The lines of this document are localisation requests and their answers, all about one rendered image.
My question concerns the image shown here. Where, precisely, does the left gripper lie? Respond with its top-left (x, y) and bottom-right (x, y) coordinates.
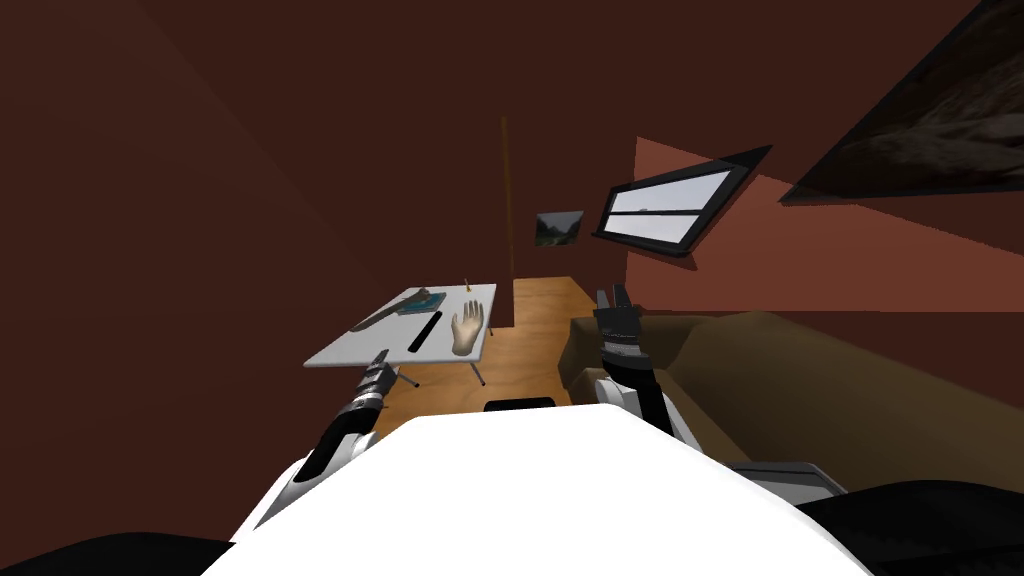
top-left (360, 349), bottom-right (400, 390)

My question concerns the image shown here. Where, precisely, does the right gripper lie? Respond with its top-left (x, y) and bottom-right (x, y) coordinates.
top-left (593, 283), bottom-right (645, 342)

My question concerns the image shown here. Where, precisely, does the white table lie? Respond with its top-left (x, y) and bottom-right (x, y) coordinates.
top-left (302, 283), bottom-right (499, 389)

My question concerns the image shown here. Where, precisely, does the black bar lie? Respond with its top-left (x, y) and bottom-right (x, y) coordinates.
top-left (407, 311), bottom-right (445, 354)

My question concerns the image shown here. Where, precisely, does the long grey object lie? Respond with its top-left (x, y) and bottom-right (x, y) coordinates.
top-left (348, 288), bottom-right (432, 334)

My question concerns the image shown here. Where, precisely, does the blue book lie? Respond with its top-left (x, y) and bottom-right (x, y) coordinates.
top-left (396, 291), bottom-right (449, 317)

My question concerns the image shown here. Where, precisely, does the small landscape picture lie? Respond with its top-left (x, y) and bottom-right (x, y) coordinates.
top-left (533, 209), bottom-right (586, 249)

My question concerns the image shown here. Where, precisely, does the beige hand sculpture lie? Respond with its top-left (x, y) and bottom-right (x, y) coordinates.
top-left (450, 299), bottom-right (488, 357)

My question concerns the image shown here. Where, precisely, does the black framed window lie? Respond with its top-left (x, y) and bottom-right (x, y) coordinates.
top-left (591, 144), bottom-right (774, 260)

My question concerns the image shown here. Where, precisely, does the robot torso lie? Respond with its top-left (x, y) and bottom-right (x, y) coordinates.
top-left (199, 396), bottom-right (875, 576)

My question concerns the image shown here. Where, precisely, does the brown sofa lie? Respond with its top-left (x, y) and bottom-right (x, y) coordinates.
top-left (556, 311), bottom-right (1024, 499)

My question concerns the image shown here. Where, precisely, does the large dark picture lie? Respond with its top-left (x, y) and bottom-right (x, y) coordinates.
top-left (778, 0), bottom-right (1024, 206)

